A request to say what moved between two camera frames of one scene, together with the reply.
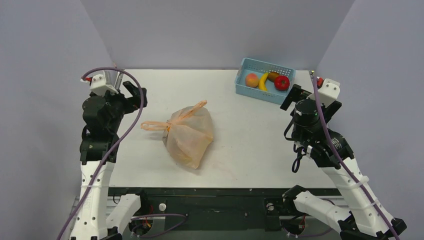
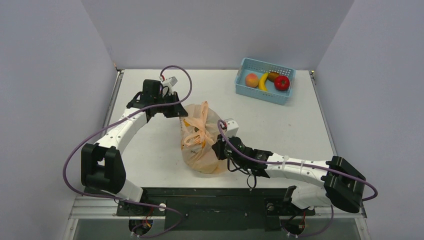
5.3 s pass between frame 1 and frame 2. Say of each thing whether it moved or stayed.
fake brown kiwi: stayed
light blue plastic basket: stayed
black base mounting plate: stayed
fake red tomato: stayed
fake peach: stayed
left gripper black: moved
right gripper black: moved
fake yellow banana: stayed
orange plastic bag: moved
